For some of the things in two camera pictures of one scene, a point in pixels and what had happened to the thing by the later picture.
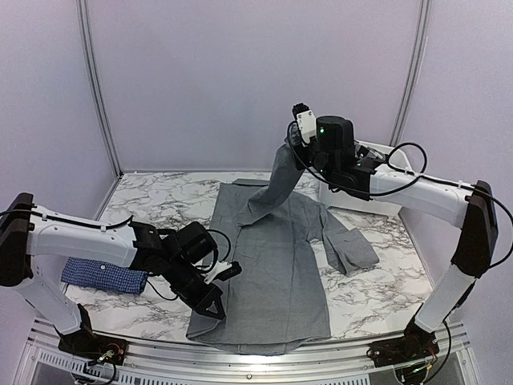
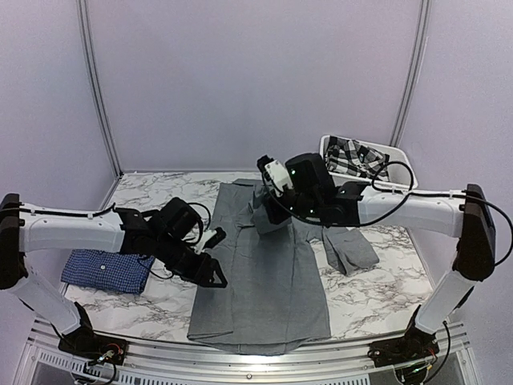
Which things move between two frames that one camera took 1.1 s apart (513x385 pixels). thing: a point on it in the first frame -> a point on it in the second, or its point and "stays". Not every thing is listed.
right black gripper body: [320, 163] -> [304, 205]
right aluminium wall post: [414, 73] stays
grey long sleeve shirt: [276, 302] stays
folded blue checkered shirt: [103, 276] stays
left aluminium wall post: [83, 11] stays
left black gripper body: [177, 277] -> [167, 253]
